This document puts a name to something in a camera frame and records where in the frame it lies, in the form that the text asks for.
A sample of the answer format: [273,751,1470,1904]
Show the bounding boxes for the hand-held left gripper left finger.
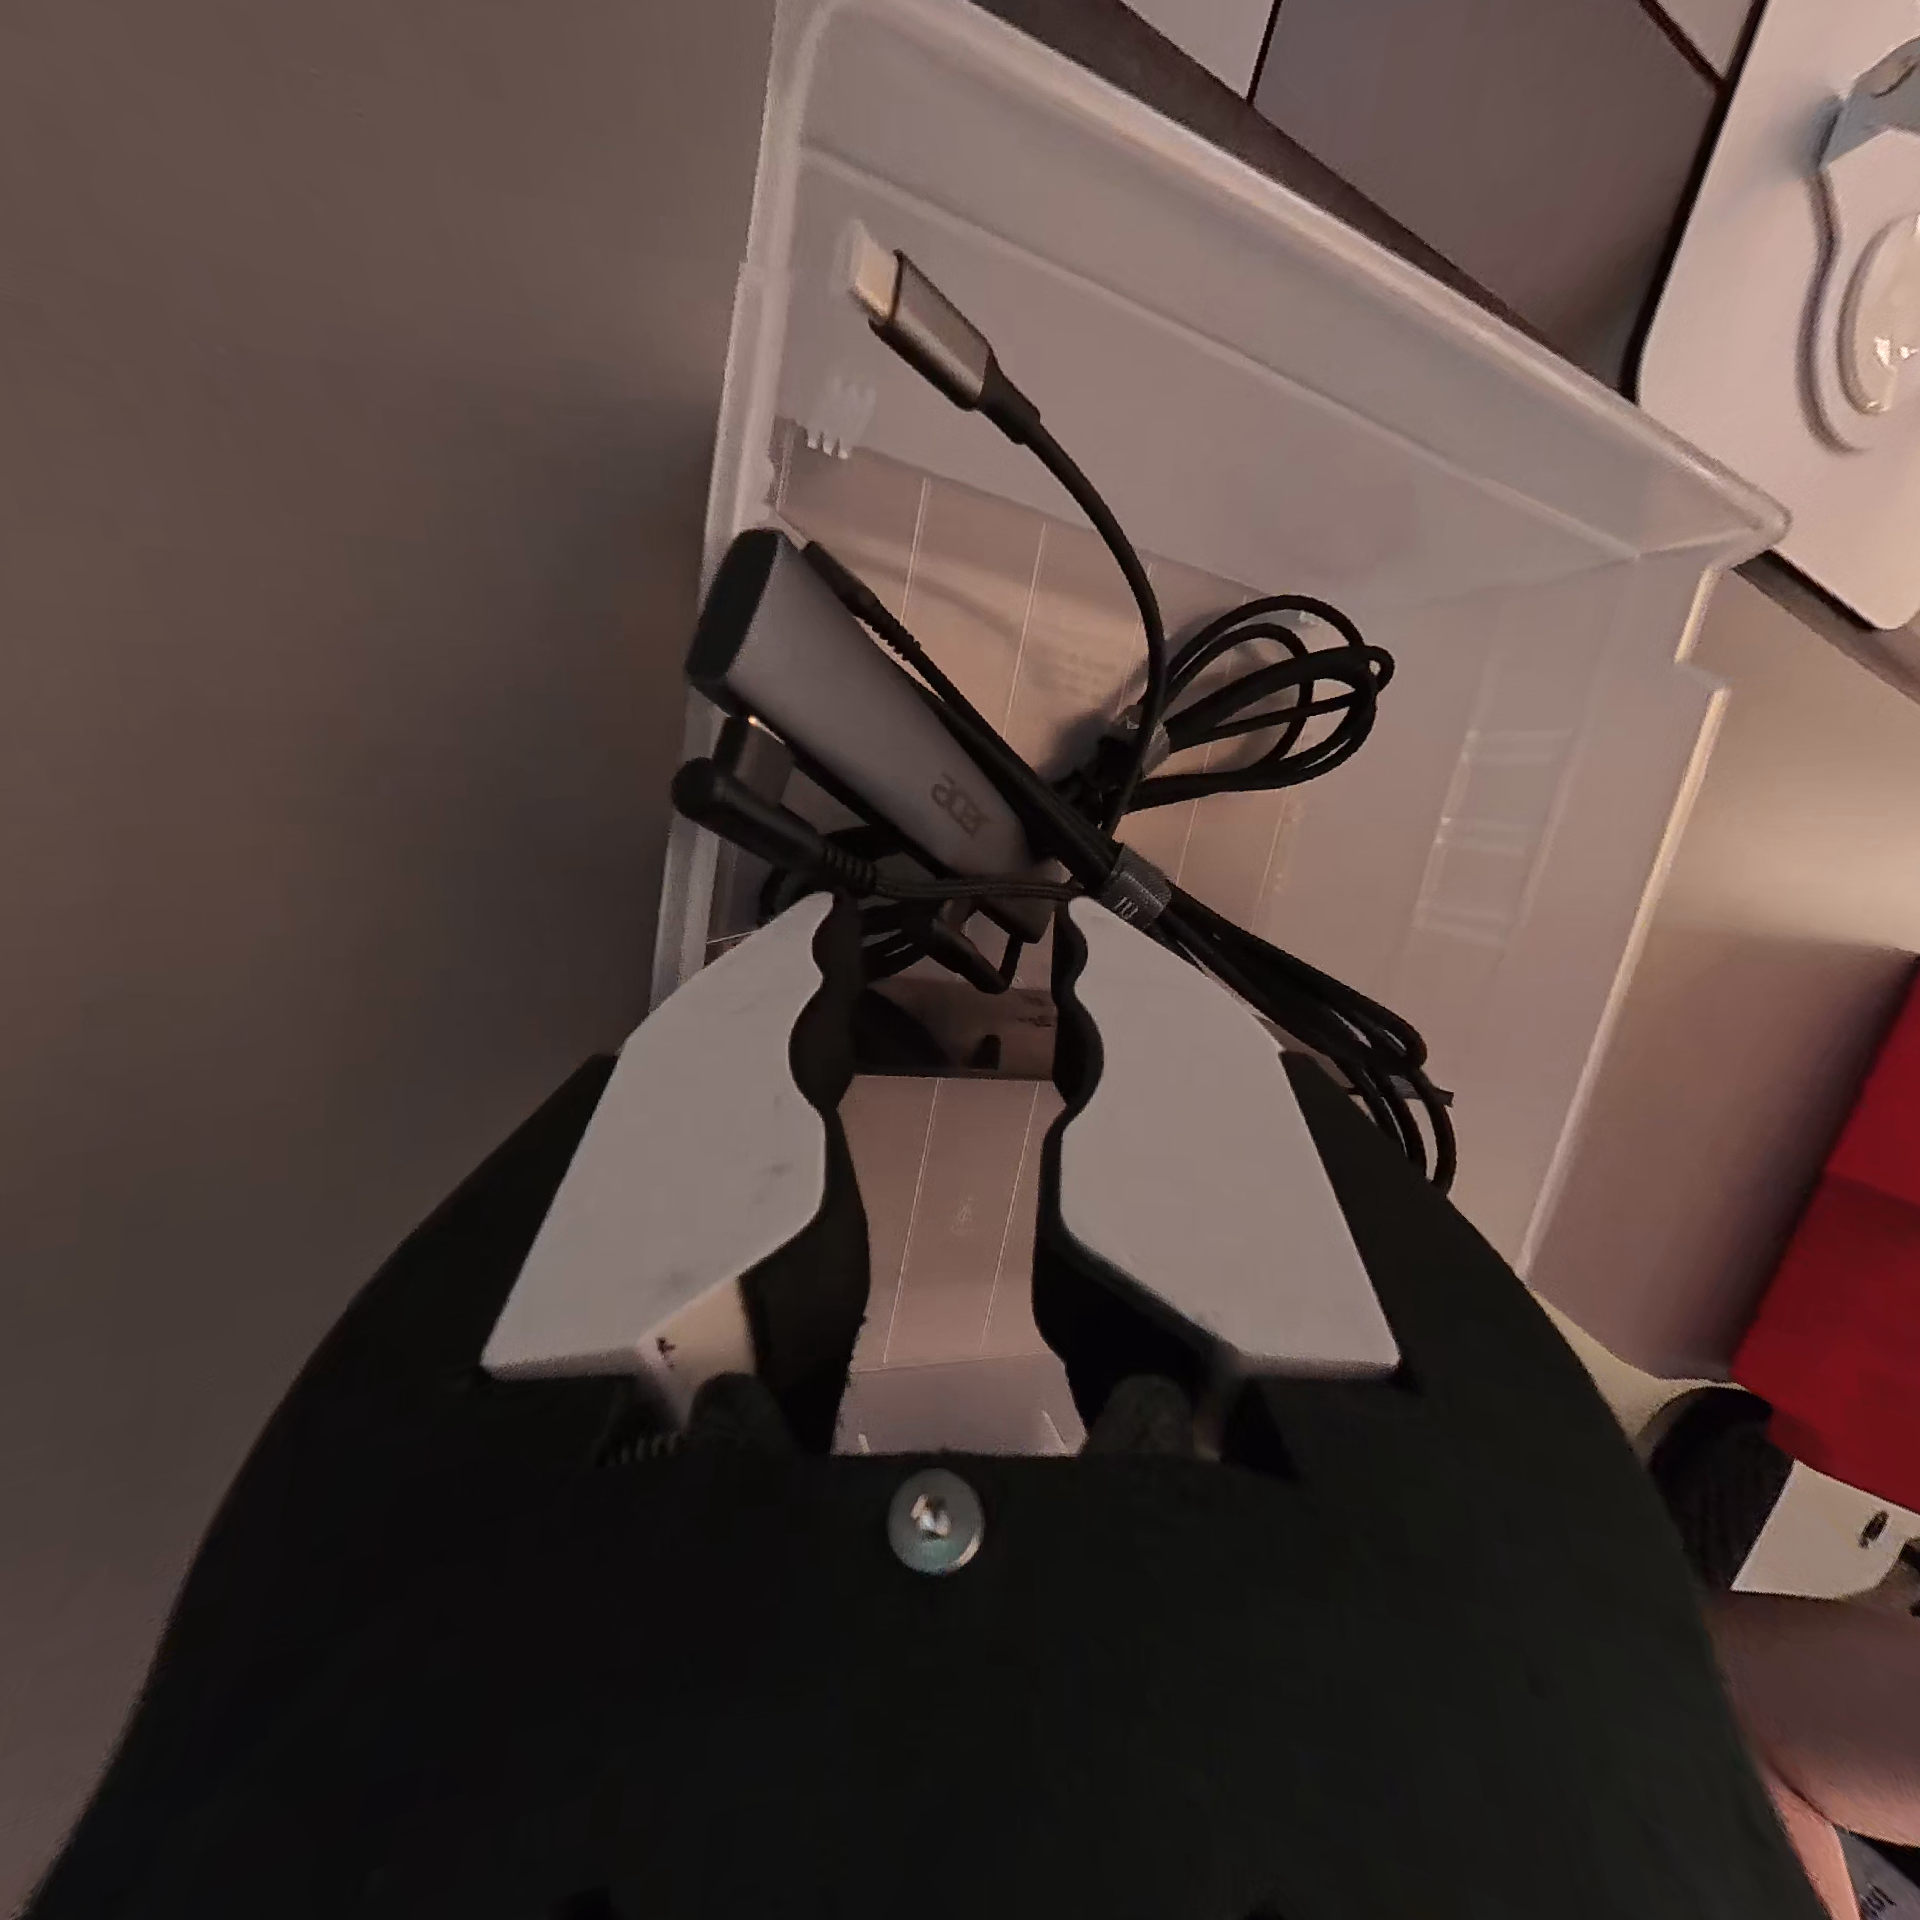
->
[480,895,875,1412]

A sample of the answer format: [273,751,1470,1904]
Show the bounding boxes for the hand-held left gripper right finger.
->
[1030,902,1409,1419]

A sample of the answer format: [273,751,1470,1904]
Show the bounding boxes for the silver logo usb hub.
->
[685,527,1086,943]

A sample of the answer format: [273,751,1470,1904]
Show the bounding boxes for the red plastic bin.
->
[1733,982,1920,1444]

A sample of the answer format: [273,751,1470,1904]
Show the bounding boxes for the clear plastic bin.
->
[650,0,1794,1359]

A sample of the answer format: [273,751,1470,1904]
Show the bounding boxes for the black cable with grey plugs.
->
[832,222,1466,1194]

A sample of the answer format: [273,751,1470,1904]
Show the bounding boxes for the white stand base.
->
[1633,0,1920,632]

